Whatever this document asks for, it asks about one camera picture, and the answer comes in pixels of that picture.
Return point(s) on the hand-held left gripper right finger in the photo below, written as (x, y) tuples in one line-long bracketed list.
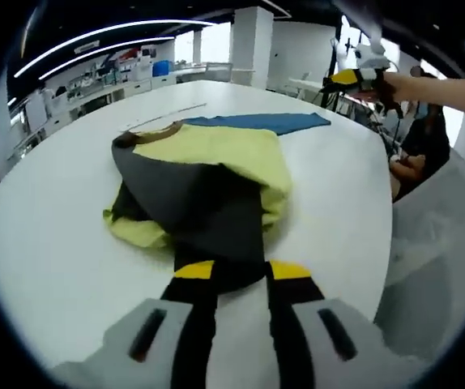
[(289, 316)]

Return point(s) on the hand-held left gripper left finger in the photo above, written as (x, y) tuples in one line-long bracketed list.
[(194, 316)]

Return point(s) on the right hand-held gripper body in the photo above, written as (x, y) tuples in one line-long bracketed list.
[(372, 58)]

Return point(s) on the yellow grey blue garment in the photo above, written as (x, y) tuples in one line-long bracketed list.
[(224, 150)]

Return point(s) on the person's right hand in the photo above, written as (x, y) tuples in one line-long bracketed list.
[(392, 91)]

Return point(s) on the white pillar beside window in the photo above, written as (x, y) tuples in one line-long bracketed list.
[(252, 44)]

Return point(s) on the person's white clothing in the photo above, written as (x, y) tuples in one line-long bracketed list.
[(439, 263)]

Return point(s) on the blue container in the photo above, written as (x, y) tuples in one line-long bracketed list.
[(162, 69)]

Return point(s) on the long ceiling light strip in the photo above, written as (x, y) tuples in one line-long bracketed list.
[(103, 50), (107, 34)]

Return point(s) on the cluttered white workbench row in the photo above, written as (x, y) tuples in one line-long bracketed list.
[(95, 85)]

